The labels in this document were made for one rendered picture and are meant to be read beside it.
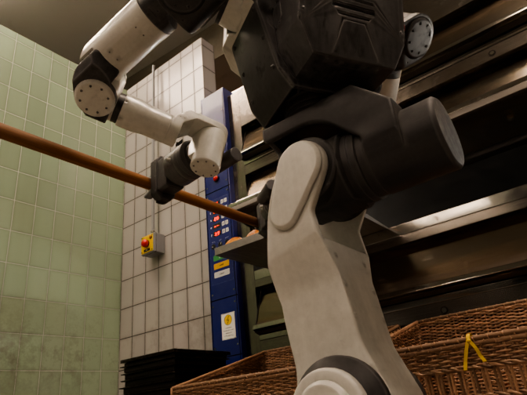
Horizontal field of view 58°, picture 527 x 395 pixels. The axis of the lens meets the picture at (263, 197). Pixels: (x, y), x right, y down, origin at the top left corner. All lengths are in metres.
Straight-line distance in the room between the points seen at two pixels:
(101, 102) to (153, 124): 0.12
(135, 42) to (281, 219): 0.45
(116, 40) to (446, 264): 1.15
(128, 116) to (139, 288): 1.61
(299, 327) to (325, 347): 0.05
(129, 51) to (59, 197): 1.73
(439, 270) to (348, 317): 0.96
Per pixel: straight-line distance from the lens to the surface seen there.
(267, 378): 1.30
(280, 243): 0.72
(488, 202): 1.62
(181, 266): 2.33
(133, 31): 0.96
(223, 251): 1.74
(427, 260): 1.65
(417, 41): 1.07
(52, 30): 4.11
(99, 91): 0.99
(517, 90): 1.57
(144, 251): 2.45
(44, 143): 1.08
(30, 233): 2.49
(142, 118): 1.04
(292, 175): 0.73
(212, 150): 1.04
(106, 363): 2.57
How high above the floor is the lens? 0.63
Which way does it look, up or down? 25 degrees up
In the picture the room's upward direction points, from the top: 6 degrees counter-clockwise
